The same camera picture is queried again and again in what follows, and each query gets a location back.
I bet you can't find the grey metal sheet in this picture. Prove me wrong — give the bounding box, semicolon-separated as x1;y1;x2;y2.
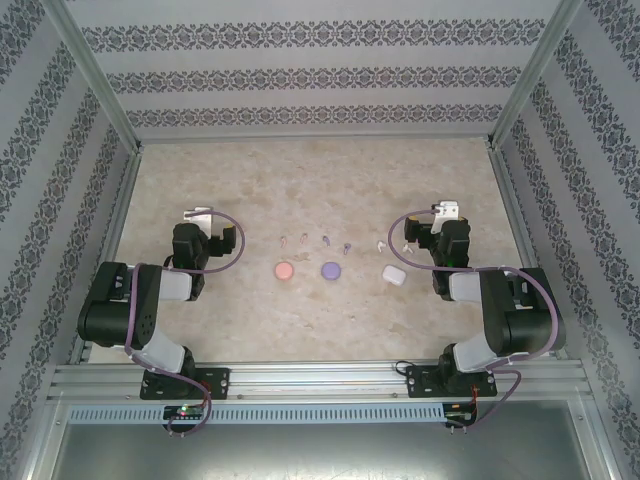
24;399;616;480

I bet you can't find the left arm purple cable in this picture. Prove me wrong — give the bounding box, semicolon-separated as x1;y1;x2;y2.
122;209;247;439

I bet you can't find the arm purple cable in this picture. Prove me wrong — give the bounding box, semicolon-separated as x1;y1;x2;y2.
389;209;561;432
122;209;247;439

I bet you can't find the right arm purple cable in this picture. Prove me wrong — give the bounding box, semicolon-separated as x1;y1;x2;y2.
389;209;561;432

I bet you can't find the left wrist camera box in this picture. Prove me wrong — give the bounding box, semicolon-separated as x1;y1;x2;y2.
182;205;215;232

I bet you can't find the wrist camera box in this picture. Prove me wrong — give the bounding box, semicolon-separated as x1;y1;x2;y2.
430;199;461;234
182;205;215;232

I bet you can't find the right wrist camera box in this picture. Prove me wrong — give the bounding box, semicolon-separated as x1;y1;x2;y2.
430;199;461;234

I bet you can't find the right aluminium side rail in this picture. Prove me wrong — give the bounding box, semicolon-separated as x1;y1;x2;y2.
487;144;569;361

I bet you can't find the aluminium side rail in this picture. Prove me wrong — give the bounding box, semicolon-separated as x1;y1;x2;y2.
487;144;569;361
67;144;146;366

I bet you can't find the left aluminium side rail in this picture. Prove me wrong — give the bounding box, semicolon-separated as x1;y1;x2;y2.
67;144;146;366

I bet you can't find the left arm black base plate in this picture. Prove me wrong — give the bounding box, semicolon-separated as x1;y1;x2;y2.
139;367;231;401

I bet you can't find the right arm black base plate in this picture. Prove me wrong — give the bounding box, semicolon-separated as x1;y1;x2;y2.
405;364;499;399

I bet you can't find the aluminium mounting rail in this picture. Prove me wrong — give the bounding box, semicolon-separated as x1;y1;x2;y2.
47;362;586;401

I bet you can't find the slotted grey cable duct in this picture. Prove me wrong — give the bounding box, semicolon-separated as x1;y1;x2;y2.
67;403;446;424

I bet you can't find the right aluminium frame post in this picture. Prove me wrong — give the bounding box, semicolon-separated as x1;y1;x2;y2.
485;0;586;151

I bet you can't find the aluminium frame post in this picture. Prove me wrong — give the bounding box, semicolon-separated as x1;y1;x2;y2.
39;0;144;154
485;0;586;151

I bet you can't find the left aluminium frame post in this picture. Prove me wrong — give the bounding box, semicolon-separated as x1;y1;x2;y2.
39;0;144;154

